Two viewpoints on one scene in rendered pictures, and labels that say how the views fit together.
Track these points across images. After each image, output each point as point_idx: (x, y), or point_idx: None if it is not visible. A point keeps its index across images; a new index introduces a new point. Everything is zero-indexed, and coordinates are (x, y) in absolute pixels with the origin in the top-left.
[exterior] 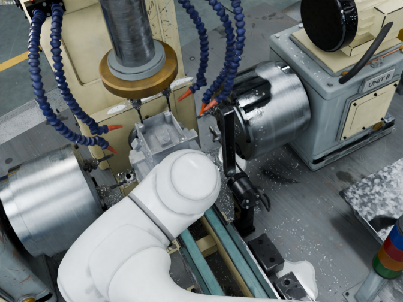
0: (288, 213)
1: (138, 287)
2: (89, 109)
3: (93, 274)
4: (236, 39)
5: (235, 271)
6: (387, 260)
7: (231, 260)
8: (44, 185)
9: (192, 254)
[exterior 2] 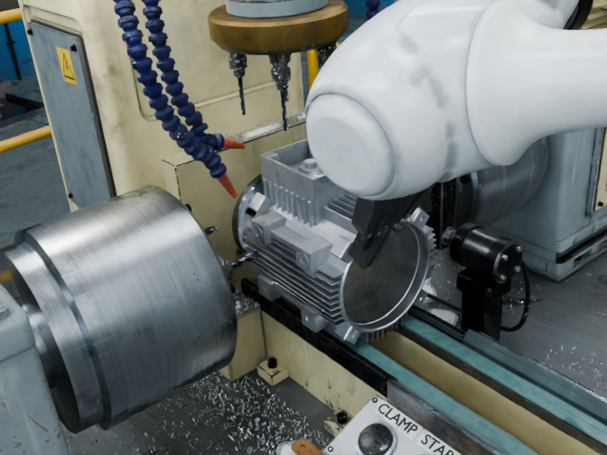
0: (549, 342)
1: (541, 39)
2: (149, 176)
3: (422, 41)
4: None
5: (513, 413)
6: None
7: (499, 391)
8: (110, 229)
9: (415, 390)
